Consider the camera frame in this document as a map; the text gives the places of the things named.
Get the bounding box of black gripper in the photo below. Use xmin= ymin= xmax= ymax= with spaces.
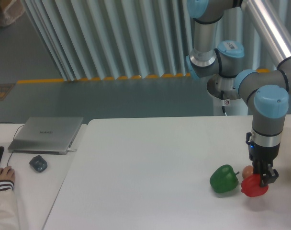
xmin=246 ymin=132 xmax=279 ymax=187

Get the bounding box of red bell pepper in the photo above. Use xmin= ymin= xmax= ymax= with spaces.
xmin=241 ymin=174 xmax=269 ymax=197

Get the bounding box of white striped sleeve forearm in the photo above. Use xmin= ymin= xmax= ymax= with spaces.
xmin=0 ymin=180 xmax=20 ymax=230

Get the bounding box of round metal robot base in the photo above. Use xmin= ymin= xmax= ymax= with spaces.
xmin=207 ymin=74 xmax=241 ymax=100

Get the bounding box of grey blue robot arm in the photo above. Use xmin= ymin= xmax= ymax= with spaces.
xmin=186 ymin=0 xmax=291 ymax=187

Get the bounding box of green bell pepper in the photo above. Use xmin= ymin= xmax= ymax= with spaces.
xmin=210 ymin=164 xmax=239 ymax=194

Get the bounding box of person's hand on mouse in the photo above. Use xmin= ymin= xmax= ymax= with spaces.
xmin=0 ymin=166 xmax=16 ymax=191

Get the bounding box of brown egg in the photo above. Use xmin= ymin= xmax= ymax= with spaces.
xmin=242 ymin=165 xmax=254 ymax=179

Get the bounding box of silver closed laptop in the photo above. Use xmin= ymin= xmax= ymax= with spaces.
xmin=8 ymin=117 xmax=83 ymax=154

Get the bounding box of grey folding partition screen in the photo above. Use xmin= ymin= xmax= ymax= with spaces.
xmin=23 ymin=0 xmax=291 ymax=91

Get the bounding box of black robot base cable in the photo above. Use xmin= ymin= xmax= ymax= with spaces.
xmin=220 ymin=90 xmax=228 ymax=117

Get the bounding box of black mouse cable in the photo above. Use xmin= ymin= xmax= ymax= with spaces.
xmin=0 ymin=122 xmax=29 ymax=168

